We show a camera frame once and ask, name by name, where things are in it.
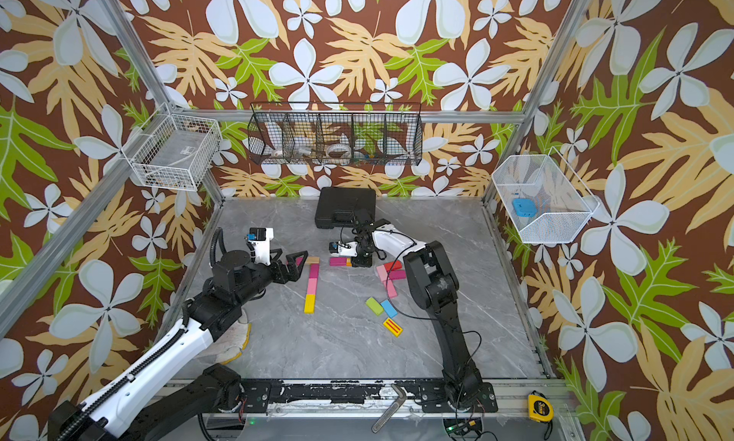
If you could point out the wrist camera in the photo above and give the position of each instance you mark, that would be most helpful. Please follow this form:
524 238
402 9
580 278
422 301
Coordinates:
259 239
343 249

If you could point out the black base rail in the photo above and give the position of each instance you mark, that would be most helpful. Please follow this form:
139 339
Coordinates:
430 395

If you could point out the pink block lower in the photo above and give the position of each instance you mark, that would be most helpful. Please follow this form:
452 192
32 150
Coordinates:
390 289

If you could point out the black wire basket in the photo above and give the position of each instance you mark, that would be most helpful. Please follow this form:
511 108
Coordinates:
307 132

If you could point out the grey metal bracket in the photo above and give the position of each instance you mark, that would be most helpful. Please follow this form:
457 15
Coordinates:
399 401

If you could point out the black plastic tool case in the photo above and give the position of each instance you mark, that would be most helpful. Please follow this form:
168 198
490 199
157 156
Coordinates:
340 207

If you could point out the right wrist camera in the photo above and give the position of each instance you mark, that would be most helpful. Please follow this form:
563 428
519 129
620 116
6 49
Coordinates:
343 249

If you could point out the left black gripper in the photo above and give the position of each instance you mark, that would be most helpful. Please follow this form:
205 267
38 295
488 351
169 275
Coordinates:
293 273

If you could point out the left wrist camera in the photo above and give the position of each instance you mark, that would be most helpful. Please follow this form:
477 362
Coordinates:
259 239

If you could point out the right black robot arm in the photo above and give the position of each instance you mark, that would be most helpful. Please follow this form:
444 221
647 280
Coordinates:
433 285

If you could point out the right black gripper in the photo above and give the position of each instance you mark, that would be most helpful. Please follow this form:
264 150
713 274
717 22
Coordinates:
361 263

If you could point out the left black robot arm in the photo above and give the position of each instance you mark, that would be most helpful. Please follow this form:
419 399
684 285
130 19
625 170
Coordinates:
125 409

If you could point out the white mesh basket right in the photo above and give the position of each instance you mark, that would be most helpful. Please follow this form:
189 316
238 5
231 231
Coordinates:
565 203

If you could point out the white wire basket left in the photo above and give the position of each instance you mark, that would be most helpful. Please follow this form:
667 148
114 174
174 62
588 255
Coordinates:
173 150

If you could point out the blue block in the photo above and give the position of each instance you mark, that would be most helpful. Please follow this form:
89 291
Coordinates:
388 308

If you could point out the yellow red striped block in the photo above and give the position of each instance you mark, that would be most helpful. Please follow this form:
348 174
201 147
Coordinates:
393 327

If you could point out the green block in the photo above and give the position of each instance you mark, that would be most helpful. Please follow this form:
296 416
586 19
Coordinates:
374 306

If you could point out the yellow tape measure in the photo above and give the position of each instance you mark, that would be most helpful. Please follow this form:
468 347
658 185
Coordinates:
539 408

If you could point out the blue object in basket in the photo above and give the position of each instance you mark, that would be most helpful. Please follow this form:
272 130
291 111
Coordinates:
525 207

